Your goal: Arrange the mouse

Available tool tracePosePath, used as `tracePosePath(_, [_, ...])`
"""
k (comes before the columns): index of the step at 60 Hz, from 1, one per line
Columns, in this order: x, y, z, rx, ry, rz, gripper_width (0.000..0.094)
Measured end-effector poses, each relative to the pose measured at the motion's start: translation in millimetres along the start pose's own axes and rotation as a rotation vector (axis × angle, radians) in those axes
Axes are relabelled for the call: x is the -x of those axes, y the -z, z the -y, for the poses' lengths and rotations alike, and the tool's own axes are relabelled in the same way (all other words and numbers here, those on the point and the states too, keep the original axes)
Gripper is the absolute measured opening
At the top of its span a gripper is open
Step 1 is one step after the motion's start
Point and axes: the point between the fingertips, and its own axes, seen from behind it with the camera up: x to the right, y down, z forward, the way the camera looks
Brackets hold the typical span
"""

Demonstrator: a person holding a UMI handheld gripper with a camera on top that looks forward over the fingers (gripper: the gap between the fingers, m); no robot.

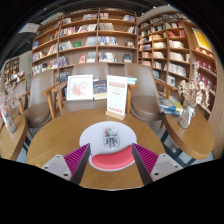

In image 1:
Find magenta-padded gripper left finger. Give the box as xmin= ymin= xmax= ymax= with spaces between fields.
xmin=40 ymin=143 xmax=92 ymax=186

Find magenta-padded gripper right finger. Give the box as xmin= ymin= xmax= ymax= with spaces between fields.
xmin=131 ymin=143 xmax=184 ymax=186

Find transparent computer mouse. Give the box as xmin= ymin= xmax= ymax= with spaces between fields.
xmin=102 ymin=127 xmax=121 ymax=150

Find white mouse pad red wrist rest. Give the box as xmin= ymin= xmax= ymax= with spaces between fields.
xmin=79 ymin=120 xmax=138 ymax=173

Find wooden side table dark legs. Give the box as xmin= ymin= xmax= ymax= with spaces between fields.
xmin=0 ymin=114 xmax=29 ymax=162
xmin=162 ymin=111 xmax=216 ymax=168

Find taupe armchair wooden arms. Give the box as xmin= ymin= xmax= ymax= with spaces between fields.
xmin=18 ymin=69 xmax=60 ymax=129
xmin=124 ymin=63 xmax=182 ymax=129
xmin=51 ymin=62 xmax=132 ymax=116

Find glass vase beige dried flowers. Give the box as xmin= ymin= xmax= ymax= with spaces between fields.
xmin=177 ymin=61 xmax=211 ymax=130

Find colourful stack of books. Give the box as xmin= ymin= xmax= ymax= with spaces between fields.
xmin=157 ymin=96 xmax=185 ymax=117

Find white red sign wooden base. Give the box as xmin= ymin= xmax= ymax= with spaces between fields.
xmin=105 ymin=74 xmax=129 ymax=121

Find white framed floral picture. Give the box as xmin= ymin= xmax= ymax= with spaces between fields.
xmin=65 ymin=74 xmax=95 ymax=102

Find dark standing book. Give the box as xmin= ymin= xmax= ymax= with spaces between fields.
xmin=92 ymin=79 xmax=108 ymax=101

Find teal book stack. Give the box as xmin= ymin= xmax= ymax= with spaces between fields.
xmin=126 ymin=76 xmax=139 ymax=86

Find distant small wooden bookshelf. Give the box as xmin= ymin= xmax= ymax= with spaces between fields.
xmin=2 ymin=56 xmax=26 ymax=88

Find tall wooden bookshelf with books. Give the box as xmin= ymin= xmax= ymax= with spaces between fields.
xmin=136 ymin=11 xmax=224 ymax=118

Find wide wooden bookshelf with books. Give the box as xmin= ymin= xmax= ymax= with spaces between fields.
xmin=30 ymin=8 xmax=139 ymax=76

